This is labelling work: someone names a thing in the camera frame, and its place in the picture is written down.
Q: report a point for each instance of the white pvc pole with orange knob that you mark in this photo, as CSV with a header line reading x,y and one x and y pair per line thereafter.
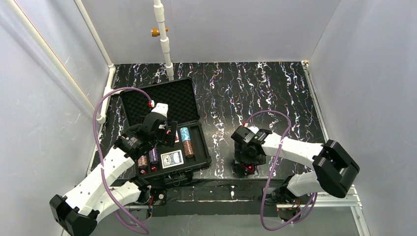
x,y
164,40

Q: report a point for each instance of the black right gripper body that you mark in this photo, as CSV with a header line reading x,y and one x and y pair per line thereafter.
x,y
245,159

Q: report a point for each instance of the white-blue chip stack in case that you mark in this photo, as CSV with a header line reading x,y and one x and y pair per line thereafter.
x,y
143,162

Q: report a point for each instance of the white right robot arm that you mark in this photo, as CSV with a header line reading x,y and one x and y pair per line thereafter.
x,y
333,170

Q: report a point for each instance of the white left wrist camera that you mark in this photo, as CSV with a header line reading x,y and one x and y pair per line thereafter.
x,y
160,108

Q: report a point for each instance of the orange-purple chip stack in case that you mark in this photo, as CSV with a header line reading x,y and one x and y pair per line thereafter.
x,y
153,156

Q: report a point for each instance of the brown poker chip stack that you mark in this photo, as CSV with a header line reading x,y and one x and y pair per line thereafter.
x,y
188,149

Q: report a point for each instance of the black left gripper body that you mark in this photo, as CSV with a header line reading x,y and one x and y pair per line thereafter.
x,y
168,136

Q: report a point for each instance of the black foam-lined poker case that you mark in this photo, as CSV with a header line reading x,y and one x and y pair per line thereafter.
x,y
180,97

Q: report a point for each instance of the red playing card deck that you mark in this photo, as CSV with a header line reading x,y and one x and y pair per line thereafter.
x,y
176,136

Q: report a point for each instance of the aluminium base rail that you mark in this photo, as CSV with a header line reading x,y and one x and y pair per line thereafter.
x,y
233,197

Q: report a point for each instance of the red triangle dealer button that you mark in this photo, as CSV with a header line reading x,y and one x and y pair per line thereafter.
x,y
248,169

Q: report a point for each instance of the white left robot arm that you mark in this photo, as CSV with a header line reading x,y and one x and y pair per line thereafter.
x,y
80,210

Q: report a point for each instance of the white pvc frame pipe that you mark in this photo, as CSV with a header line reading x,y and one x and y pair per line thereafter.
x,y
59,65

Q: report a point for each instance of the blue poker chip stack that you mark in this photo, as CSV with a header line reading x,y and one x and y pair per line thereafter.
x,y
185,135

